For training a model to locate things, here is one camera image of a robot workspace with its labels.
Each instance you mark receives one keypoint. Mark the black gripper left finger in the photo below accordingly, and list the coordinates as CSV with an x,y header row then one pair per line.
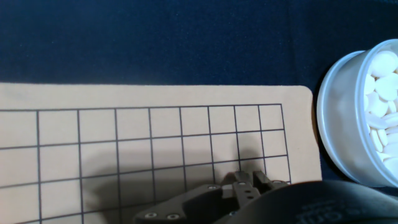
x,y
202,205

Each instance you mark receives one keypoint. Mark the white go stone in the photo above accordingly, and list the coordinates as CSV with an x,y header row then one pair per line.
x,y
377,105
383,63
387,87

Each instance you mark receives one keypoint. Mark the white bowl of white stones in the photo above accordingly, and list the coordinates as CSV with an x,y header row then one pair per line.
x,y
339,124

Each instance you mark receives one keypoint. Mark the tan go board mat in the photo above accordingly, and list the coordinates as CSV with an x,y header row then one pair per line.
x,y
93,130

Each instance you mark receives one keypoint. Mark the blue landscape print mat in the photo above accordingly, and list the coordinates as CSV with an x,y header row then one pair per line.
x,y
155,37

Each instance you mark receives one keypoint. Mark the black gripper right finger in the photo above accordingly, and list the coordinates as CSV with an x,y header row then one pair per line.
x,y
262,182

